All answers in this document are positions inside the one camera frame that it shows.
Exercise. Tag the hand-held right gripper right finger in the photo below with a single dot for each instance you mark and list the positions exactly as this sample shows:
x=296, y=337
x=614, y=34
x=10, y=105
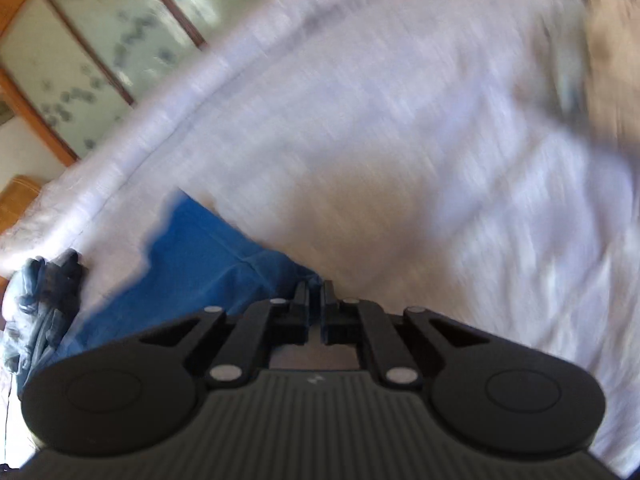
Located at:
x=329, y=310

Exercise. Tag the blue pants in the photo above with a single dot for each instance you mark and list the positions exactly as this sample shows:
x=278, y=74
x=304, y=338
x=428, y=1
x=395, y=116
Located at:
x=200, y=270

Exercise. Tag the grey garment with striped cuff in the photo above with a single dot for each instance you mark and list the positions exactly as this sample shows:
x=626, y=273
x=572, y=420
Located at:
x=12, y=345

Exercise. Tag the floral glass wall panel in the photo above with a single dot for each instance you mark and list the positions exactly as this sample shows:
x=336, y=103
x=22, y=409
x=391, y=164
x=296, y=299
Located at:
x=100, y=35

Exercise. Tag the navy striped garment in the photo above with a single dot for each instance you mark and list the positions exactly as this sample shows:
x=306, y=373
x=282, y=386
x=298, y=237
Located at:
x=60, y=285

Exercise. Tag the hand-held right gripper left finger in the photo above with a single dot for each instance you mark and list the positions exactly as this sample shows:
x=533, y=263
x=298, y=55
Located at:
x=300, y=310

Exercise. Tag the wooden headboard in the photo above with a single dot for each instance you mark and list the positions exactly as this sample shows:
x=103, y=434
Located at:
x=15, y=200

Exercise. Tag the grey folded garment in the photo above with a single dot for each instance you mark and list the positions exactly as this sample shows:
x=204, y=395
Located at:
x=575, y=90

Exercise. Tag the rolled lilac duvet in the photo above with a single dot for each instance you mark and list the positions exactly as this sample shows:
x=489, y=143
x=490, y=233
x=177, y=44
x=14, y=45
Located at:
x=175, y=105

